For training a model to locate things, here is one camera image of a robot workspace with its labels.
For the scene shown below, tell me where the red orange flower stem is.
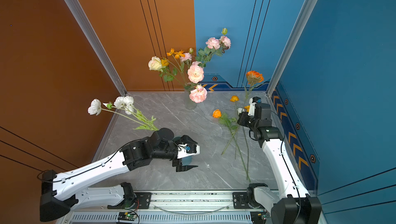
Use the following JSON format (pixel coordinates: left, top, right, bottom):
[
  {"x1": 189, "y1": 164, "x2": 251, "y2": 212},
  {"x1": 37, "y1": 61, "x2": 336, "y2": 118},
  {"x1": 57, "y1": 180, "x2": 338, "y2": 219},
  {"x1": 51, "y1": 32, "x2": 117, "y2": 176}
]
[{"x1": 230, "y1": 70, "x2": 264, "y2": 114}]

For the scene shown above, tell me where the white poppy flower stem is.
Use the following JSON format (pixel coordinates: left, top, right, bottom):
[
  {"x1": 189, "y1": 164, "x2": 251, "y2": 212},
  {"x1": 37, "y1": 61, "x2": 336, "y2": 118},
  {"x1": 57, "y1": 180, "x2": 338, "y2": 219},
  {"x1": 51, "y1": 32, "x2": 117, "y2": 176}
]
[{"x1": 87, "y1": 96, "x2": 159, "y2": 131}]

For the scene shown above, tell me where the large pink ranunculus stem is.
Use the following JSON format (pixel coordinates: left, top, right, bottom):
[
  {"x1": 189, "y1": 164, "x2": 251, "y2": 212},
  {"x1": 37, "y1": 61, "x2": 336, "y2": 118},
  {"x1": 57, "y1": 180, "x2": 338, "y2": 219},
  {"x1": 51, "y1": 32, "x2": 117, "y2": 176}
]
[{"x1": 187, "y1": 62, "x2": 207, "y2": 103}]

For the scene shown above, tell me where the pink rose flower stem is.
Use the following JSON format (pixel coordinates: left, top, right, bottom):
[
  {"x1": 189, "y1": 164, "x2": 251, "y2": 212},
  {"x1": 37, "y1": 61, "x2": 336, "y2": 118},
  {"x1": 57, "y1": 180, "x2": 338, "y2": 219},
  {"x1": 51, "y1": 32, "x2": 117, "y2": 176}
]
[{"x1": 196, "y1": 28, "x2": 232, "y2": 68}]

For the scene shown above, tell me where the white rose flower stem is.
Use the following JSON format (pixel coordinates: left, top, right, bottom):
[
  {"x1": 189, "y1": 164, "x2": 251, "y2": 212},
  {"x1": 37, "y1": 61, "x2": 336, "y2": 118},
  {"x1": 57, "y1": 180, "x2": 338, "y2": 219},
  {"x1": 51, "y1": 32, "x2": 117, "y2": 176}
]
[{"x1": 148, "y1": 57, "x2": 186, "y2": 87}]

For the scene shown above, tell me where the pink peony flower stem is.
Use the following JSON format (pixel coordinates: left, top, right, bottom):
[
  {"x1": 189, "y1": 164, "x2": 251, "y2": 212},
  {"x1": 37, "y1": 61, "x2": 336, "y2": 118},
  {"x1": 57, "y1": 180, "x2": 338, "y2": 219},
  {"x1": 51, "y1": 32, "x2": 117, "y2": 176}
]
[{"x1": 179, "y1": 48, "x2": 202, "y2": 88}]

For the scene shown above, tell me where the orange poppy flower stem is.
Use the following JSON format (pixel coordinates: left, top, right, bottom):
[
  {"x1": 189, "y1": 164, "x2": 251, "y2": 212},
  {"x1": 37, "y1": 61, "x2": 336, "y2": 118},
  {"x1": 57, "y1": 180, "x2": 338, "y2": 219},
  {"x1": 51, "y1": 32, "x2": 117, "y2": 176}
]
[{"x1": 159, "y1": 48, "x2": 188, "y2": 88}]

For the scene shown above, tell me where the blue cylindrical vase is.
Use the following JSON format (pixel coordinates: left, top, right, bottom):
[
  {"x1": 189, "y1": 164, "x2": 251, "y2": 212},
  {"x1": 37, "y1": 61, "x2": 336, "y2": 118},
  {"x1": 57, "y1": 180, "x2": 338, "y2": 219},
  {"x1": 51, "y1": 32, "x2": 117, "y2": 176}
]
[{"x1": 173, "y1": 136, "x2": 192, "y2": 165}]

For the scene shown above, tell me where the clear glass vase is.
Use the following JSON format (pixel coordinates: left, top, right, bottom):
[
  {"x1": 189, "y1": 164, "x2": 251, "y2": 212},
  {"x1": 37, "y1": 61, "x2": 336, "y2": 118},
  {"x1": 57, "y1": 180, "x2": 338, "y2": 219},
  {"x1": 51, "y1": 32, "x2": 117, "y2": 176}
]
[{"x1": 184, "y1": 86, "x2": 197, "y2": 110}]

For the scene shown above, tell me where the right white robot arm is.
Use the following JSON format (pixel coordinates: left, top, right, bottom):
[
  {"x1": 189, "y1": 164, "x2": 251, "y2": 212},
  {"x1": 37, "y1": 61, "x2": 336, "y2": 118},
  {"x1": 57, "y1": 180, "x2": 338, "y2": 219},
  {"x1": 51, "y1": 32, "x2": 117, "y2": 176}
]
[{"x1": 237, "y1": 97, "x2": 322, "y2": 224}]

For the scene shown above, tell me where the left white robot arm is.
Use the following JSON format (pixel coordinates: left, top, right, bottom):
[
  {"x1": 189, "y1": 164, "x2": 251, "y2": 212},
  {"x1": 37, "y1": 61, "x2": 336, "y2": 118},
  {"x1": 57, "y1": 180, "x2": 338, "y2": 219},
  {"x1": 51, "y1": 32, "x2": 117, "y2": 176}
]
[{"x1": 39, "y1": 128, "x2": 200, "y2": 222}]

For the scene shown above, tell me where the small white bud stem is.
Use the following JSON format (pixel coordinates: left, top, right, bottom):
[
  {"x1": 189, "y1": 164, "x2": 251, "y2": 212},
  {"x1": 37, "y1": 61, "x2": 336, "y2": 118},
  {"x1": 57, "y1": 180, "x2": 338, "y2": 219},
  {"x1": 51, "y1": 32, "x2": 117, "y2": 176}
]
[{"x1": 237, "y1": 107, "x2": 251, "y2": 182}]

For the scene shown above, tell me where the orange rose flower stem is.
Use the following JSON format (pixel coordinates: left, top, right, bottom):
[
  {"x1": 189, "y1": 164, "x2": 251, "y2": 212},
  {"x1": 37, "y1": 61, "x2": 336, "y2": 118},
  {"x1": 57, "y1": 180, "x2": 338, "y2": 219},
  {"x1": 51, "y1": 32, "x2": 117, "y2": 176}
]
[{"x1": 212, "y1": 109, "x2": 247, "y2": 176}]

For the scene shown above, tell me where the left green circuit board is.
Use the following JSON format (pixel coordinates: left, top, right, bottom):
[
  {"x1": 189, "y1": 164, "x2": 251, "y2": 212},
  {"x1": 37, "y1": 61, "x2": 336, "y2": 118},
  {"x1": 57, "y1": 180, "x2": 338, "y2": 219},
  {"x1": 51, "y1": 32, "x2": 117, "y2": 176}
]
[{"x1": 117, "y1": 212, "x2": 140, "y2": 224}]

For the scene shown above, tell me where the right circuit board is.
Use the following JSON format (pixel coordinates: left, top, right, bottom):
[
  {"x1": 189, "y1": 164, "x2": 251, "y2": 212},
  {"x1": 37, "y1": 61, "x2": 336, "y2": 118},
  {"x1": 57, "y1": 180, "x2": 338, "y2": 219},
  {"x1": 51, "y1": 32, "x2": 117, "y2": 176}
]
[{"x1": 250, "y1": 212, "x2": 267, "y2": 224}]

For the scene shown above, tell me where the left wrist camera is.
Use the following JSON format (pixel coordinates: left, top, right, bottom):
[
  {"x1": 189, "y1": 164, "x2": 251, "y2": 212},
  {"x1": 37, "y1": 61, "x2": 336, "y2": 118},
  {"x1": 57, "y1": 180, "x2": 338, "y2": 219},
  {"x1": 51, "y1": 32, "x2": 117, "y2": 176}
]
[{"x1": 177, "y1": 144, "x2": 200, "y2": 159}]

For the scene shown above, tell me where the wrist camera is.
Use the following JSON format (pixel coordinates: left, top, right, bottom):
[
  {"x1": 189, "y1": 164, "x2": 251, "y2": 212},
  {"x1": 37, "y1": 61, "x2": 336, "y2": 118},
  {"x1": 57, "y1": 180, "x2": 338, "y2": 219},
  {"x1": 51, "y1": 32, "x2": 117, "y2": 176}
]
[
  {"x1": 177, "y1": 144, "x2": 200, "y2": 159},
  {"x1": 245, "y1": 97, "x2": 262, "y2": 116}
]

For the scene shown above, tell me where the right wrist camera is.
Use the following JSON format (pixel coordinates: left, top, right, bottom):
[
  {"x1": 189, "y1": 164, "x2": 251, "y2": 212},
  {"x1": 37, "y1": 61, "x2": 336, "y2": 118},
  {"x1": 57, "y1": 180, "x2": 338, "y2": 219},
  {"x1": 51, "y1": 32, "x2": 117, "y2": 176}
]
[{"x1": 245, "y1": 97, "x2": 262, "y2": 116}]

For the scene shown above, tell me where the aluminium front rail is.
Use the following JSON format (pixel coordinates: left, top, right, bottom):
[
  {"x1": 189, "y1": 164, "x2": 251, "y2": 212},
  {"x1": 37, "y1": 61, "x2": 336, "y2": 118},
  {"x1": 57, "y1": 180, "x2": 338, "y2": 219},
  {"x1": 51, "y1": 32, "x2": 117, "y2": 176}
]
[{"x1": 55, "y1": 189, "x2": 329, "y2": 224}]

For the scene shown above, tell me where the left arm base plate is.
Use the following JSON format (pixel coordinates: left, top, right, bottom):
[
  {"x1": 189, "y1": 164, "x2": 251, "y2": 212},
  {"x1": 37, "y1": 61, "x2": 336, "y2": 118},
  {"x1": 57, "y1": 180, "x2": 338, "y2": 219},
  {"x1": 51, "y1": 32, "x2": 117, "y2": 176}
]
[{"x1": 107, "y1": 192, "x2": 152, "y2": 210}]

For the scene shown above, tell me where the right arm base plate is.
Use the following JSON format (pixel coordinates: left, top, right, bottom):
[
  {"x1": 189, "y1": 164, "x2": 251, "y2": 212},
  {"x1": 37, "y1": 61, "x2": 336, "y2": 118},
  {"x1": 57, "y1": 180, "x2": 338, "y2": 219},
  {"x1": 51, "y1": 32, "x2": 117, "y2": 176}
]
[{"x1": 232, "y1": 192, "x2": 264, "y2": 209}]

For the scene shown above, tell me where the right aluminium corner post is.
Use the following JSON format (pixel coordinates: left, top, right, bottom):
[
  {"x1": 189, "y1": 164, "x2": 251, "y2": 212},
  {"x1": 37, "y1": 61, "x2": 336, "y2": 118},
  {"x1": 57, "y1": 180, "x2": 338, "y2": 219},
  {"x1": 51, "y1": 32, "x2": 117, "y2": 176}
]
[{"x1": 266, "y1": 0, "x2": 318, "y2": 97}]

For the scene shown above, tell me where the aluminium corner post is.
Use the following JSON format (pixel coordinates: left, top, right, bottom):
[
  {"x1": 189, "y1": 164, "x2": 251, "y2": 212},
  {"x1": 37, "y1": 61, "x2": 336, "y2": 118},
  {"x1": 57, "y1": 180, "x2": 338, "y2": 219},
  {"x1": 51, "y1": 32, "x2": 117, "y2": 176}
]
[
  {"x1": 266, "y1": 0, "x2": 318, "y2": 97},
  {"x1": 64, "y1": 0, "x2": 127, "y2": 96}
]

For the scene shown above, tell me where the left aluminium corner post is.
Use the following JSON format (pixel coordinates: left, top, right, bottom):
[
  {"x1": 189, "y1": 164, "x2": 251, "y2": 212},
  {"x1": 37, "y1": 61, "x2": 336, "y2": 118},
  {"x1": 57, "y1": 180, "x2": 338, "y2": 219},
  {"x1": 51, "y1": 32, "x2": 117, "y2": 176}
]
[{"x1": 64, "y1": 0, "x2": 127, "y2": 96}]

